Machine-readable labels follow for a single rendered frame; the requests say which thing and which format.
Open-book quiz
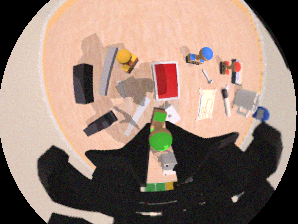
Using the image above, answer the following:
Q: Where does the white ceramic mug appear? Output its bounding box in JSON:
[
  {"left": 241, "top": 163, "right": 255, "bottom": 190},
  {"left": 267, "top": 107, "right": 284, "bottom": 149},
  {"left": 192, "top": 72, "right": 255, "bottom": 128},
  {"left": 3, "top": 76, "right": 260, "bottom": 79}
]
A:
[{"left": 234, "top": 88, "right": 261, "bottom": 117}]

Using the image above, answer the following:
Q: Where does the red-handled rubber stamp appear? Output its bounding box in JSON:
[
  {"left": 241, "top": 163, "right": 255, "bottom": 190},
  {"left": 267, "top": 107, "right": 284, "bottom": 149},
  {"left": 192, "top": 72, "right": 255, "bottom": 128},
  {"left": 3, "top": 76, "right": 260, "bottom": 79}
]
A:
[{"left": 220, "top": 60, "right": 241, "bottom": 75}]

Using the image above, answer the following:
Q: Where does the cream paper card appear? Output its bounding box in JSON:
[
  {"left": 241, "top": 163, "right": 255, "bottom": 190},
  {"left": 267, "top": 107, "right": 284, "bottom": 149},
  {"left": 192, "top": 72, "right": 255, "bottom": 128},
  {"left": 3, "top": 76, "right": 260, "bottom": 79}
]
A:
[{"left": 196, "top": 88, "right": 217, "bottom": 121}]

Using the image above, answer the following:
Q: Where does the white marker with black cap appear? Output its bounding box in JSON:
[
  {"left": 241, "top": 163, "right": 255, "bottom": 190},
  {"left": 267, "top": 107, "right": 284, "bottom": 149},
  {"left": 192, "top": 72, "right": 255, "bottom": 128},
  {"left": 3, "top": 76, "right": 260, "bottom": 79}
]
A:
[{"left": 222, "top": 88, "right": 230, "bottom": 116}]

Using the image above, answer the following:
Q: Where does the blue-handled stamp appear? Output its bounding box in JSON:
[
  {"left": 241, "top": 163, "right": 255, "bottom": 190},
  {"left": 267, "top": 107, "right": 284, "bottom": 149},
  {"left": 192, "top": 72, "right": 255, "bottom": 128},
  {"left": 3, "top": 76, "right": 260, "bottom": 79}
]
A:
[{"left": 186, "top": 47, "right": 213, "bottom": 65}]

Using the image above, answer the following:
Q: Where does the orange rubber stamp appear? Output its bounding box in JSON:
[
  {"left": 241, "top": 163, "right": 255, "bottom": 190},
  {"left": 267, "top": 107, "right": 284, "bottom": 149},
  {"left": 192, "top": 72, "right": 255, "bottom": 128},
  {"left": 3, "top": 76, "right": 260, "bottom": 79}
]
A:
[{"left": 116, "top": 49, "right": 138, "bottom": 73}]

